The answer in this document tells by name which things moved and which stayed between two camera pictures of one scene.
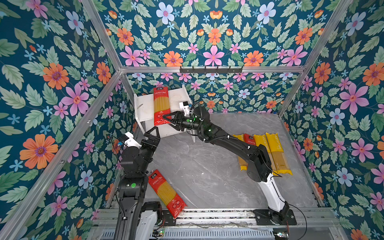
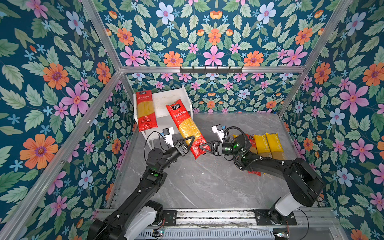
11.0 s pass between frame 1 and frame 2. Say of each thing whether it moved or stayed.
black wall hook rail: stayed
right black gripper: moved
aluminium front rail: stayed
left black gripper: moved
